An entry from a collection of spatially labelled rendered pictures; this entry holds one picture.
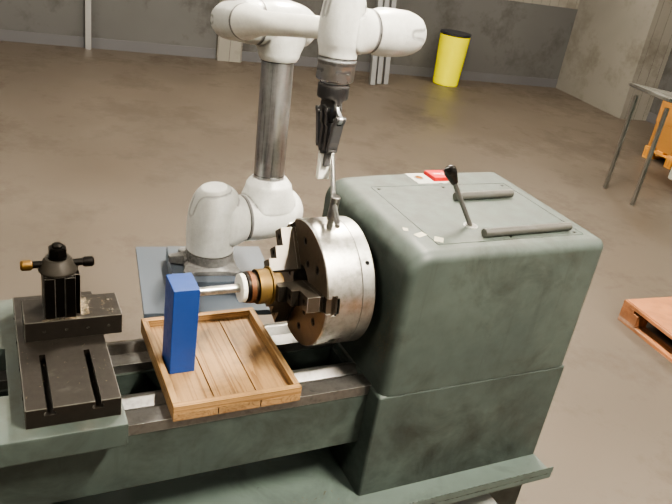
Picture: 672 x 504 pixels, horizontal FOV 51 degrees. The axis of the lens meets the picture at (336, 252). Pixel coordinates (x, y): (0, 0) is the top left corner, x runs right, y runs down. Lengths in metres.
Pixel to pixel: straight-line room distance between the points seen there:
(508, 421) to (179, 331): 0.97
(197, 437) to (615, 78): 8.88
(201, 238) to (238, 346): 0.53
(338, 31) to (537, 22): 9.02
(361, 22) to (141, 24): 7.38
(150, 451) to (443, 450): 0.80
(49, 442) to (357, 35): 1.07
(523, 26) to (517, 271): 8.83
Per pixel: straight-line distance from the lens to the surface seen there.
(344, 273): 1.61
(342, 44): 1.64
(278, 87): 2.23
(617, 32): 10.17
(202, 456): 1.73
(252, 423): 1.71
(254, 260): 2.52
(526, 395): 2.08
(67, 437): 1.52
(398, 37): 1.72
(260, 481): 1.96
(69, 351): 1.65
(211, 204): 2.21
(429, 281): 1.62
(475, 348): 1.83
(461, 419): 1.97
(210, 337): 1.85
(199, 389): 1.68
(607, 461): 3.31
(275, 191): 2.29
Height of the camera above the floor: 1.92
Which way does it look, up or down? 26 degrees down
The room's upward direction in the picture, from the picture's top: 9 degrees clockwise
